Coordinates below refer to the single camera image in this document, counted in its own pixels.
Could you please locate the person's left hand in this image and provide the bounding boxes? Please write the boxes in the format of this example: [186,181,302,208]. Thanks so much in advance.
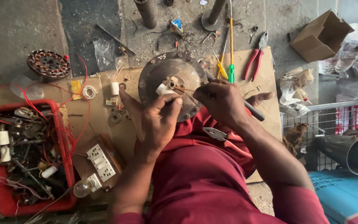
[137,93,184,158]

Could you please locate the person's right hand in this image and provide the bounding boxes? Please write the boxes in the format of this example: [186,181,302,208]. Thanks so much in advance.
[193,79,252,129]

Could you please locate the thin copper wire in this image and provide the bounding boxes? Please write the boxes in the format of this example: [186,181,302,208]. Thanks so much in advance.
[172,86,199,106]

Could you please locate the white capacitor on motor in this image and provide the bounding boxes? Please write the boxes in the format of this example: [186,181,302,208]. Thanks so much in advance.
[156,83,176,96]

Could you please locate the thin metal rod tool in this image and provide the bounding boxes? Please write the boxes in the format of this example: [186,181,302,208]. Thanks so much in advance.
[216,27,231,80]

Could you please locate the round metal fan motor housing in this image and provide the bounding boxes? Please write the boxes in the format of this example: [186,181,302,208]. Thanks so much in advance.
[138,51,209,123]

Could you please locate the blue crumpled wrapper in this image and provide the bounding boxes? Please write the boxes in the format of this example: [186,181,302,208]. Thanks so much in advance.
[169,18,184,37]

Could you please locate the metal pipe with round flange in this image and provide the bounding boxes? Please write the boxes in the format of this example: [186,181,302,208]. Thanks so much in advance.
[201,0,228,32]

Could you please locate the person's maroon clothing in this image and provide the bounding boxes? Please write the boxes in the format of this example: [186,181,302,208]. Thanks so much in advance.
[113,105,331,224]

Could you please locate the crumpled paper and wrappers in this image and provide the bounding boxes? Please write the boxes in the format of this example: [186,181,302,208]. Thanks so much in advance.
[278,67,316,117]

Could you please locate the dark metal pipe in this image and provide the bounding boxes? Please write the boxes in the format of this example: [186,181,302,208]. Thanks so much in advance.
[134,0,158,30]

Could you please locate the long flat metal bar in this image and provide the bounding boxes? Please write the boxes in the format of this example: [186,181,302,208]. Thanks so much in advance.
[95,24,137,56]

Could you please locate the brown cardboard sheet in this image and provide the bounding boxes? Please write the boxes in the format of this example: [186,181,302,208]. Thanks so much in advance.
[0,47,283,185]

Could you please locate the clear plastic bag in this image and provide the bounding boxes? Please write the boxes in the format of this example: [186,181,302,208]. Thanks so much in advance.
[92,38,121,72]

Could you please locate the white tape roll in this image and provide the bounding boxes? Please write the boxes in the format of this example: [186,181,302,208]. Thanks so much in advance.
[82,85,98,100]

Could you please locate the open brown cardboard box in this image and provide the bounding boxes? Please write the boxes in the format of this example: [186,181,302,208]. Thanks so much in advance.
[290,9,355,63]

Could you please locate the yellow paper packet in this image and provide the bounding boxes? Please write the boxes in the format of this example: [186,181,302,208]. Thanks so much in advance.
[70,80,85,101]

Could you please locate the heap of plastic bags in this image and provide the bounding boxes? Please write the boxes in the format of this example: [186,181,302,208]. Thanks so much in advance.
[318,21,358,105]

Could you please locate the light bulb with white holder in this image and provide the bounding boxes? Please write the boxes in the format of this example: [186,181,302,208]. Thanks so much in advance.
[73,173,103,198]

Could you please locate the copper wound stator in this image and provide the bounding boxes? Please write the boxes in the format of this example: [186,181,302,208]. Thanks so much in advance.
[27,49,72,82]

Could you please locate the shiny steel pipes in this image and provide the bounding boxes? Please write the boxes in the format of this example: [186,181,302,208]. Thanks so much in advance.
[313,134,358,176]

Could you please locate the blue carton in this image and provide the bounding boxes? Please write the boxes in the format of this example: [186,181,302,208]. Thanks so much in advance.
[308,169,358,224]

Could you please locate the clear plastic cover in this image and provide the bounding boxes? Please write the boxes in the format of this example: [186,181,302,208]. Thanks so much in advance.
[9,75,45,101]

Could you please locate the red tray of parts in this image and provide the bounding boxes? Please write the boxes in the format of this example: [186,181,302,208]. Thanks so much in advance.
[0,99,77,217]

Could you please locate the yellow handled screwdriver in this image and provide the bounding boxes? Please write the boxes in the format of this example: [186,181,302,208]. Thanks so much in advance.
[211,47,229,81]

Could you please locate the green handled tester screwdriver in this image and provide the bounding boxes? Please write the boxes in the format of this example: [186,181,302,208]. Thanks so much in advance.
[229,0,236,84]

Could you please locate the red handled pliers with notch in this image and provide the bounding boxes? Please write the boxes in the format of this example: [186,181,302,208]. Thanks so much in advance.
[203,127,254,160]

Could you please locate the grey handled screwdriver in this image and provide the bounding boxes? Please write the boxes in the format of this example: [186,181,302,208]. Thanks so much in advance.
[205,72,266,122]

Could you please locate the red handled combination pliers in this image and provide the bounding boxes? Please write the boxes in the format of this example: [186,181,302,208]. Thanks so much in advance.
[243,30,269,82]

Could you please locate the wire mesh basket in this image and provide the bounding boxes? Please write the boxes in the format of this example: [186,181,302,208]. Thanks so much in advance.
[280,98,358,172]

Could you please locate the long red wire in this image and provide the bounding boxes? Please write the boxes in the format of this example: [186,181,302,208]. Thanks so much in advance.
[0,53,91,157]

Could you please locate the white switch socket board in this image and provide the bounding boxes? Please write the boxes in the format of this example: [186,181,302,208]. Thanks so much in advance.
[86,144,117,183]

